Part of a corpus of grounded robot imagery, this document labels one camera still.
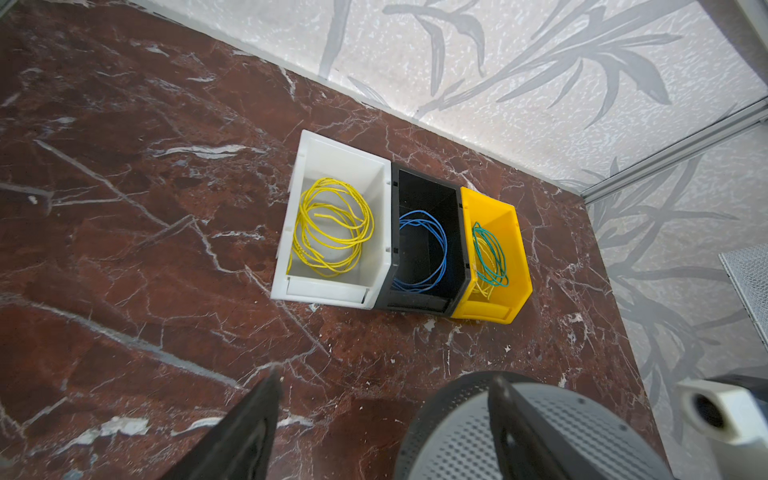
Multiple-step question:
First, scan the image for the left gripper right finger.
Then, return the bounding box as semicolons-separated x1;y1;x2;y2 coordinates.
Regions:
488;376;591;479

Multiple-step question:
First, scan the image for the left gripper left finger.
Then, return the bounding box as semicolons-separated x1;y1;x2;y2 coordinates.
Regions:
163;371;282;479

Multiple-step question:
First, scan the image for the grey perforated spool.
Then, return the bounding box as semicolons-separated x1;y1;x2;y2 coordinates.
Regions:
394;371;672;479

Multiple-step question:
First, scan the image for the green cable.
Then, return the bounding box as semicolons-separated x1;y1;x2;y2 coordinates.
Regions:
470;221;510;288

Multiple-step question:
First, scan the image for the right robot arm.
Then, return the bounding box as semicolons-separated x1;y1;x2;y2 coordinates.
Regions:
678;372;767;479

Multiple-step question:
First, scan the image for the yellow storage bin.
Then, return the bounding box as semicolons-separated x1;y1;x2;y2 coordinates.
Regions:
452;187;533;324

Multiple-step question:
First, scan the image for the white storage bin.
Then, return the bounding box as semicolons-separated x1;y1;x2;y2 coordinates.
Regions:
270;130;392;310

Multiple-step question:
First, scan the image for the black storage bin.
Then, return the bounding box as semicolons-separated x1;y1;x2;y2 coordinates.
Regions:
375;163;470;317

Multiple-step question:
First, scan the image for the yellow cable in yellow bin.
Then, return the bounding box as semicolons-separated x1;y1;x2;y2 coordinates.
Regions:
470;263;502;301

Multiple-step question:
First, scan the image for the yellow cable coil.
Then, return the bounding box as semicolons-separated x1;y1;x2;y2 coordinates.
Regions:
286;176;376;279

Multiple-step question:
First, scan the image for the blue cable coil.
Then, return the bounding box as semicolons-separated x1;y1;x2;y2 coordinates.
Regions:
391;209;449;294

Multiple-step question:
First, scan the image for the white wire basket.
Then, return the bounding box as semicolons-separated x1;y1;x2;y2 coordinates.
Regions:
719;243;768;346

